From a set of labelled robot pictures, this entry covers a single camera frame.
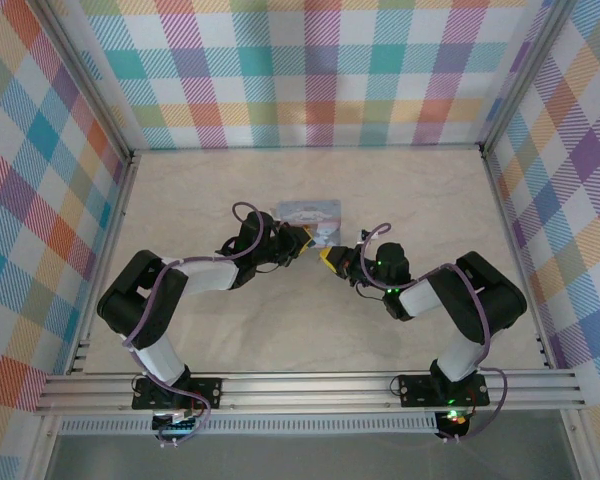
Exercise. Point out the aluminium frame post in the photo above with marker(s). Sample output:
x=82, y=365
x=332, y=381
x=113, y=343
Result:
x=85, y=75
x=525, y=75

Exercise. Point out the aluminium mounting rail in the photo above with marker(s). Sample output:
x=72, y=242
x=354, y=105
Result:
x=305, y=392

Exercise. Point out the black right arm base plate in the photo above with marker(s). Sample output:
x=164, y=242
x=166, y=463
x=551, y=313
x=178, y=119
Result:
x=415, y=390

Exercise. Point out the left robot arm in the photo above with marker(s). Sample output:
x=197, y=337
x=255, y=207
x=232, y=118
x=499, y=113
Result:
x=140, y=300

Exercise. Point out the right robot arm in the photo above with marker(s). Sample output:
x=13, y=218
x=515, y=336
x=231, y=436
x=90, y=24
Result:
x=485, y=300

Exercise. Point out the aluminium side rail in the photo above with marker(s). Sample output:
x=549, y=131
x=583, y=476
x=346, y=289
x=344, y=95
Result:
x=107, y=250
x=517, y=250

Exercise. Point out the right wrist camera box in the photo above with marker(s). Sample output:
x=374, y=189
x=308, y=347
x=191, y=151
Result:
x=364, y=235

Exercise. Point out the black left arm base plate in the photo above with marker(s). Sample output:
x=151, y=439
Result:
x=205, y=392

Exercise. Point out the aluminium rear rail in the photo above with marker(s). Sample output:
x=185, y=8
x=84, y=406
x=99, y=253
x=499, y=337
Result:
x=305, y=148

